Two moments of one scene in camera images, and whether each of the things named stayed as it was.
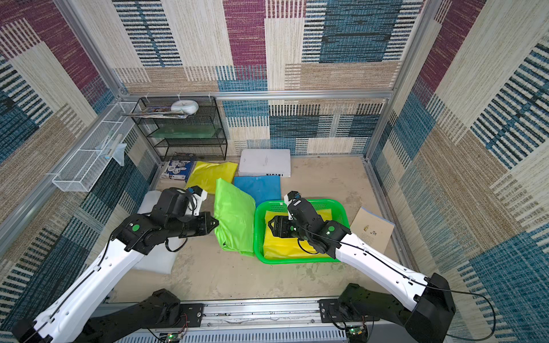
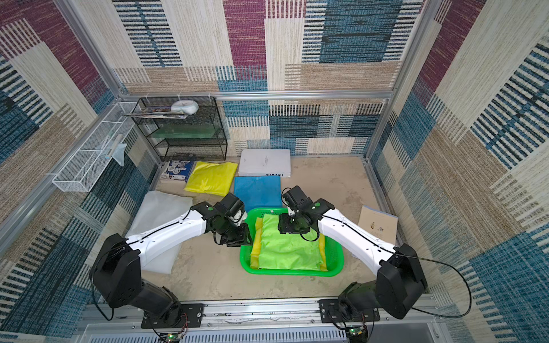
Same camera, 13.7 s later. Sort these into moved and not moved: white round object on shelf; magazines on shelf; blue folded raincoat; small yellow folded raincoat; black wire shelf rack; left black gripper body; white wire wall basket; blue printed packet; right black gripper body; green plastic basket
Moved: green plastic basket; left black gripper body
Not moved: blue folded raincoat; magazines on shelf; small yellow folded raincoat; right black gripper body; white wire wall basket; black wire shelf rack; white round object on shelf; blue printed packet
